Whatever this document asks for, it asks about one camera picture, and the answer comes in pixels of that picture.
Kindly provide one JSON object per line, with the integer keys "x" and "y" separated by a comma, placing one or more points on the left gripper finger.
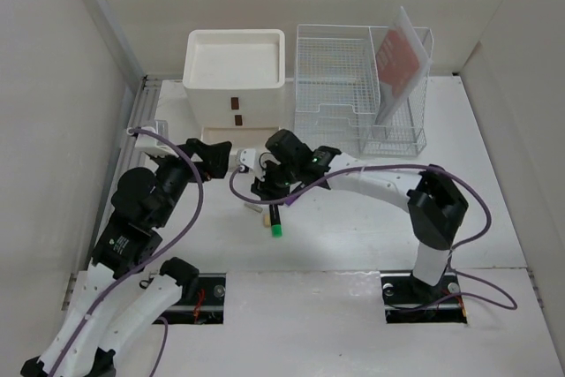
{"x": 195, "y": 149}
{"x": 217, "y": 159}

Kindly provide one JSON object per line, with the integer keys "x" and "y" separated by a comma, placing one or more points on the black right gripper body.
{"x": 279, "y": 177}

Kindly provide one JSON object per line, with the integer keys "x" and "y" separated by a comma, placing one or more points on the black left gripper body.
{"x": 176, "y": 173}

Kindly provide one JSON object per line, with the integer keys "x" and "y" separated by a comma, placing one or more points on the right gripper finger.
{"x": 258, "y": 188}
{"x": 277, "y": 197}

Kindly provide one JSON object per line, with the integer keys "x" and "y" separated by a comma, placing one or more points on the grey eraser stick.
{"x": 253, "y": 207}

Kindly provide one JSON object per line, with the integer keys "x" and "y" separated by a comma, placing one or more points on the white bottom drawer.
{"x": 240, "y": 138}

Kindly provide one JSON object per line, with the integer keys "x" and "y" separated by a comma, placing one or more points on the white drawer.
{"x": 239, "y": 119}
{"x": 240, "y": 138}
{"x": 216, "y": 101}

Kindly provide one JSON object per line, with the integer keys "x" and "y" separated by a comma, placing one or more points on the green highlighter marker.
{"x": 275, "y": 221}

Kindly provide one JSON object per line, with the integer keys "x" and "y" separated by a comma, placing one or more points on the white top drawer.
{"x": 216, "y": 101}

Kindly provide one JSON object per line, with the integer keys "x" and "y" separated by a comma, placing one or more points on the clear mesh document pouch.
{"x": 401, "y": 62}

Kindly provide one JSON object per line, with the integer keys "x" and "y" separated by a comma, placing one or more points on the purple highlighter marker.
{"x": 290, "y": 201}

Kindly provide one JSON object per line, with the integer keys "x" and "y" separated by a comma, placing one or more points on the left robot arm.
{"x": 95, "y": 334}

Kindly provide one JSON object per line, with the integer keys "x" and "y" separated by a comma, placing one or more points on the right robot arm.
{"x": 434, "y": 204}

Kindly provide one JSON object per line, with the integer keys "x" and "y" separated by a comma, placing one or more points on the white drawer organizer body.
{"x": 236, "y": 59}

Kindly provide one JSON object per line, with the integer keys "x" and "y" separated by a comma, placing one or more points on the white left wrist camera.
{"x": 150, "y": 145}

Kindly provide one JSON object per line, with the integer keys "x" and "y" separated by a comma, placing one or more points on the aluminium rail frame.
{"x": 137, "y": 107}

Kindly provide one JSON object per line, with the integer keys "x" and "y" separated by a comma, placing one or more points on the white wire mesh file rack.
{"x": 337, "y": 94}

